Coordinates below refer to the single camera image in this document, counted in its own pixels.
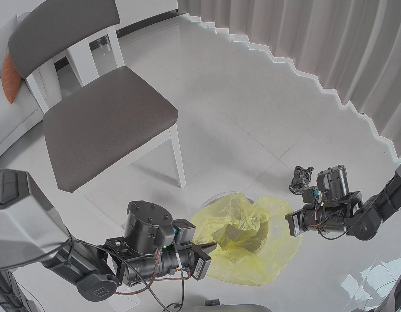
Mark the orange cushion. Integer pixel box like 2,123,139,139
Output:
1,51,23,105

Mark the white sofa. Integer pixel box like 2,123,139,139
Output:
0,12,45,165

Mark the black cable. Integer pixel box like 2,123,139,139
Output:
116,268,188,312

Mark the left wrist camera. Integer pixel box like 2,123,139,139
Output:
173,219,198,250

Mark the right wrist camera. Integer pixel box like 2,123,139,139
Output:
301,187,319,205

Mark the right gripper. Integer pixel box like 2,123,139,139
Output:
284,207,328,237

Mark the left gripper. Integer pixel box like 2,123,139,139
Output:
156,243,218,281

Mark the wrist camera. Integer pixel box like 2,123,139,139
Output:
301,187,319,205
173,219,198,250

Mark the grey and white chair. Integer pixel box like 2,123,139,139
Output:
8,0,187,193

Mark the beige curtain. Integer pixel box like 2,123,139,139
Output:
176,0,401,161

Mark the yellow plastic bag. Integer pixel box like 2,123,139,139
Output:
191,193,304,287

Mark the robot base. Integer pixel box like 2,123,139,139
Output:
191,299,264,312

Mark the black plastic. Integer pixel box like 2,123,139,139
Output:
288,165,315,196

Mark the clear trash bin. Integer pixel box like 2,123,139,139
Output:
200,192,253,215

